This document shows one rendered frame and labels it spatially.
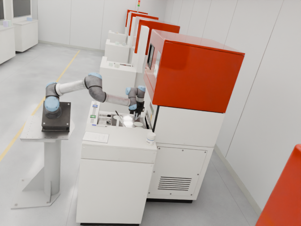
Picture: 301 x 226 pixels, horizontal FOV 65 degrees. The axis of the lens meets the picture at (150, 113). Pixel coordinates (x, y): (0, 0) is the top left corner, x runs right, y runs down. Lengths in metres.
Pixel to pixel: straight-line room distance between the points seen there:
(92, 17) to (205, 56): 8.29
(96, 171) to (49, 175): 0.75
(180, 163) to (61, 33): 8.60
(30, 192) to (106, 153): 1.23
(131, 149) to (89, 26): 8.53
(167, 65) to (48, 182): 1.72
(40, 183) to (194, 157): 1.67
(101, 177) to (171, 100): 0.93
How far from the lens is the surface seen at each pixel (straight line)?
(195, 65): 2.17
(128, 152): 2.01
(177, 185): 2.80
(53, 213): 2.76
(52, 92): 2.25
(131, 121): 2.54
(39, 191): 2.98
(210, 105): 2.35
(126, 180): 2.19
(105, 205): 2.39
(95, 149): 1.99
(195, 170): 2.72
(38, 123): 2.57
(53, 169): 2.69
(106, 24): 10.16
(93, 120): 2.34
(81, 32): 10.28
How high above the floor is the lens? 2.03
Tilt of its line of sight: 24 degrees down
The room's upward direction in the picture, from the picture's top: 11 degrees clockwise
